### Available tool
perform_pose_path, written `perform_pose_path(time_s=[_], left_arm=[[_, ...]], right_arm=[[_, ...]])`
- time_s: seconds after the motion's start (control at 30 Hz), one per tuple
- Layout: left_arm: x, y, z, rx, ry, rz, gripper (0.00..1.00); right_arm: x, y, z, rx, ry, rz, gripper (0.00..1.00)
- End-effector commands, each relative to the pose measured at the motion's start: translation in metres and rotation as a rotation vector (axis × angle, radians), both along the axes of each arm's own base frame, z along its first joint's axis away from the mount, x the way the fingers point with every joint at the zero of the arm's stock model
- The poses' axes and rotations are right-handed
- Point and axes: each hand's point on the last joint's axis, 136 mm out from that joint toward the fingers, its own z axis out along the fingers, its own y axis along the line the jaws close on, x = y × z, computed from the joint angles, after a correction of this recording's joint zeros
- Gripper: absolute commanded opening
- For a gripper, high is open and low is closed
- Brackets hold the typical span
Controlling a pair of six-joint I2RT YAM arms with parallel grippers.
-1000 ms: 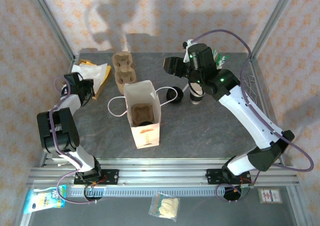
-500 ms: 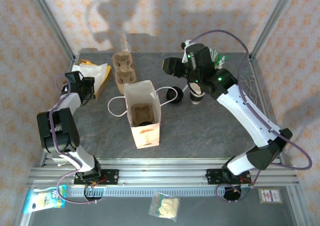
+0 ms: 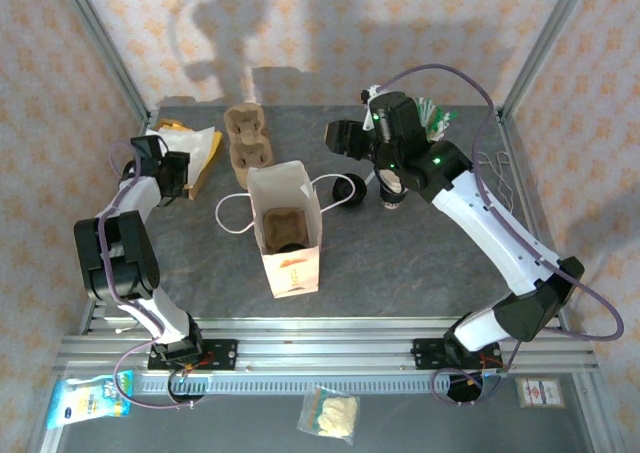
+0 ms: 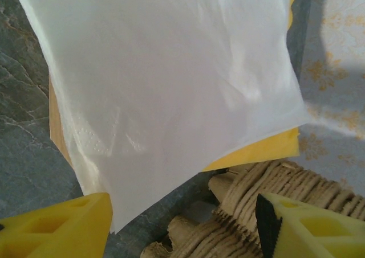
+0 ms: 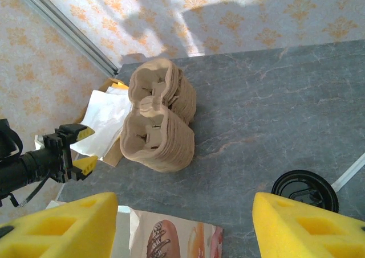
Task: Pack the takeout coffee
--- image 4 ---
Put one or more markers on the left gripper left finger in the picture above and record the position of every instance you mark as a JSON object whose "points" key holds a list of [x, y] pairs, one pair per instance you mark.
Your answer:
{"points": [[57, 229]]}

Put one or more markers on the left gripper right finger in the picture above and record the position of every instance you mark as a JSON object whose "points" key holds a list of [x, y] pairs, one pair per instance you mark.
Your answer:
{"points": [[313, 232]]}

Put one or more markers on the cardboard cup carrier stack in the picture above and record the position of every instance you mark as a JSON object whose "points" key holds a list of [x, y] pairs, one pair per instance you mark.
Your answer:
{"points": [[242, 201]]}

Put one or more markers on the white paper napkin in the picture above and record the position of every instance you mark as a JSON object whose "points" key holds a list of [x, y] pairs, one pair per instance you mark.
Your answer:
{"points": [[171, 84]]}

